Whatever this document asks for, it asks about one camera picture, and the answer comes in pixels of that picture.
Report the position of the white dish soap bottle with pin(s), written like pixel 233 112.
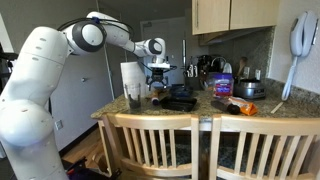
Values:
pixel 227 68

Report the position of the silver rice cooker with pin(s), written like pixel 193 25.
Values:
pixel 250 89

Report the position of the white wall phone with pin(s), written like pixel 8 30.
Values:
pixel 301 33

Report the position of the white wall outlet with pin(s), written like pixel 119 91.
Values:
pixel 247 72
pixel 258 74

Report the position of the light wooden slatted chair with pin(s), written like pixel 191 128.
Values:
pixel 266 125
pixel 150 121

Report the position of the white paper towel roll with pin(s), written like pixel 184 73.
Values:
pixel 133 75

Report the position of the light wooden wall cabinet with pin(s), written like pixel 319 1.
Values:
pixel 233 15

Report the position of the clear plastic cup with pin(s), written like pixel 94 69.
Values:
pixel 133 96

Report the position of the grey door with knob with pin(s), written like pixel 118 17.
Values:
pixel 80 93

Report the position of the white bottle with orange label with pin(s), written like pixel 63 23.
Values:
pixel 156 99

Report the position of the orange snack packet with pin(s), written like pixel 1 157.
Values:
pixel 246 106

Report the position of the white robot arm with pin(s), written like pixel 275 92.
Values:
pixel 36 83

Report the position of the curved metal faucet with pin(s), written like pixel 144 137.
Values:
pixel 218 60

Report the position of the black and red bag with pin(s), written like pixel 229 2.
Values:
pixel 83 170

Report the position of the wooden spoon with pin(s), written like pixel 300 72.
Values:
pixel 241 65

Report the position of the black coffee maker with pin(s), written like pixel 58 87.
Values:
pixel 204 70

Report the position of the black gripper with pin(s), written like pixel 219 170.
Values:
pixel 159 74

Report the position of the black plastic food tray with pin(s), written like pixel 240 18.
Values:
pixel 178 104

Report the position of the flat wooden stick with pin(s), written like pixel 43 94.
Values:
pixel 277 107

